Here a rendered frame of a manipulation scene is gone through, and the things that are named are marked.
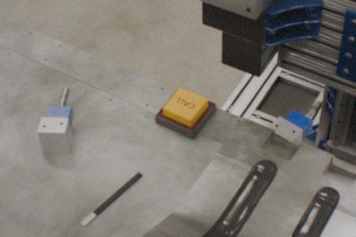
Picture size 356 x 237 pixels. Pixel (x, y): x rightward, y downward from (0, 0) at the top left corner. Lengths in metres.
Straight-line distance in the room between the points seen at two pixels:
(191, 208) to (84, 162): 0.26
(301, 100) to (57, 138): 1.07
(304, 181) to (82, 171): 0.39
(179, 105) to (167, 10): 1.53
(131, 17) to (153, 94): 1.43
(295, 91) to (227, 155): 1.07
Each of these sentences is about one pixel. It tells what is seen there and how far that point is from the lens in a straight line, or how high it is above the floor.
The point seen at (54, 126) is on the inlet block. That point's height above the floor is 0.85.
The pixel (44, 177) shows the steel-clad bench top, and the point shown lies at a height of 0.80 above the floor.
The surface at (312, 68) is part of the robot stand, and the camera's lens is 1.54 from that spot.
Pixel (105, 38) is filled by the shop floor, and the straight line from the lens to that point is 2.70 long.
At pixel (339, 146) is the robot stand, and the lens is 1.86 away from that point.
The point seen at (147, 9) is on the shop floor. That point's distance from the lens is 2.81.
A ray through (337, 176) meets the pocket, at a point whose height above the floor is 0.86.
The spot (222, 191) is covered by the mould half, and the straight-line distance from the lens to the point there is 1.10.
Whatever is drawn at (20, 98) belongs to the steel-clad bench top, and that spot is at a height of 0.80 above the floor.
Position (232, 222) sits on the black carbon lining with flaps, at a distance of 1.08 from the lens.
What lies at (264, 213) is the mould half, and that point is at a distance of 1.08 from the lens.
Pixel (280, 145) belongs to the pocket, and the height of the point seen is 0.87.
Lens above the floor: 1.78
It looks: 47 degrees down
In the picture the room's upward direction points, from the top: 3 degrees counter-clockwise
